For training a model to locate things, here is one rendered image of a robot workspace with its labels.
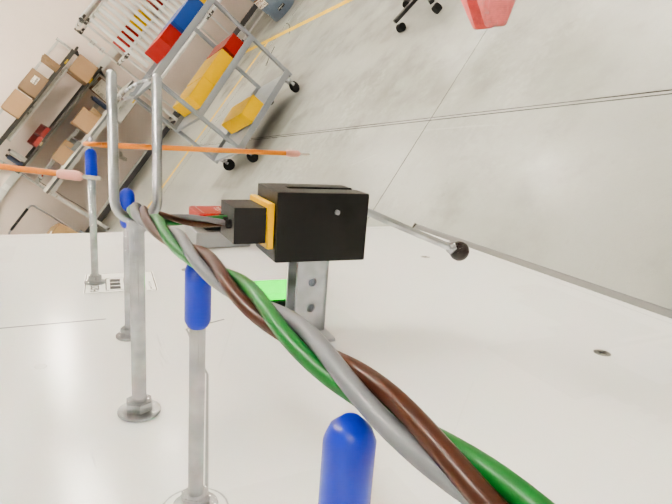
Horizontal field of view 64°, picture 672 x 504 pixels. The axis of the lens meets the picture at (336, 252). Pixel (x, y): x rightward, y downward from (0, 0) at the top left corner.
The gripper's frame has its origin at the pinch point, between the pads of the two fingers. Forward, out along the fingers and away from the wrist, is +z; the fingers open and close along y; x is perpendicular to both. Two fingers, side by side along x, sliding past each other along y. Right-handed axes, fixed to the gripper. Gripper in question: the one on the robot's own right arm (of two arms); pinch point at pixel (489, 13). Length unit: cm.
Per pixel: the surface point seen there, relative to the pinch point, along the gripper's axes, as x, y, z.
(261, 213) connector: -16.6, 1.6, 9.8
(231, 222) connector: -18.2, 1.2, 10.1
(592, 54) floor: 153, -135, 0
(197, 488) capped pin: -23.0, 14.5, 15.6
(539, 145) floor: 122, -128, 31
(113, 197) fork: -23.7, 7.7, 6.8
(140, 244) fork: -23.1, 7.8, 8.8
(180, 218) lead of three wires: -20.9, 1.2, 9.4
